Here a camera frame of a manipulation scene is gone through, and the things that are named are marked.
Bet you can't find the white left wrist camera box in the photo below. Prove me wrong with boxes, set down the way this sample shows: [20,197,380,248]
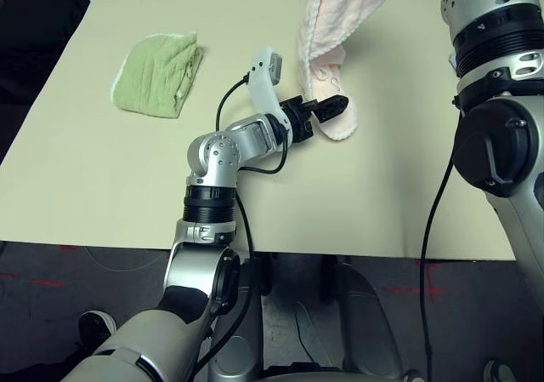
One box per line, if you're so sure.
[248,46,292,130]

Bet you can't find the thin black floor cable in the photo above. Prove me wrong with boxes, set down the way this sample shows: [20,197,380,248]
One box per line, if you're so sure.
[292,309,324,366]

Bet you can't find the grey robot left leg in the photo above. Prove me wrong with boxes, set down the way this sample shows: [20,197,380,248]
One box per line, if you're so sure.
[207,256,273,382]

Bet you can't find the grey robot leg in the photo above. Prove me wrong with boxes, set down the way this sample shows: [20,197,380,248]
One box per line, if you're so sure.
[322,256,405,379]
[207,256,273,382]

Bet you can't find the black foam floor mat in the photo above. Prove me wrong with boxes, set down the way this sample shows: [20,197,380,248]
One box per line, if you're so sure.
[0,0,101,164]

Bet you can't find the grey robot right leg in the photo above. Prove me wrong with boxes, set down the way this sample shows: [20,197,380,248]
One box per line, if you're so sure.
[322,256,405,379]

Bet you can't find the black bystander shoe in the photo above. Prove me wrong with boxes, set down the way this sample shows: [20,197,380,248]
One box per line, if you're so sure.
[78,309,118,348]

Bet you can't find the robot pelvis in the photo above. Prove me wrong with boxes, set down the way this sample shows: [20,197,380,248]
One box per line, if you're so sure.
[258,361,341,382]

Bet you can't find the pink towel with swan embroidery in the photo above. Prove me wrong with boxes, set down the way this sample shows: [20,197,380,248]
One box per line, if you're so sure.
[296,0,394,143]

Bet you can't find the green folded towel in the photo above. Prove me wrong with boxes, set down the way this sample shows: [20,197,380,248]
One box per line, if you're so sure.
[110,31,204,120]

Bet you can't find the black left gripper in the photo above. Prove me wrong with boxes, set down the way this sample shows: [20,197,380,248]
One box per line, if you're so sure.
[278,94,350,143]

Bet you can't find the grey white bystander sneaker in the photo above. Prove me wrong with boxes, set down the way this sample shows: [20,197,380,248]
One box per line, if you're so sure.
[484,358,507,382]

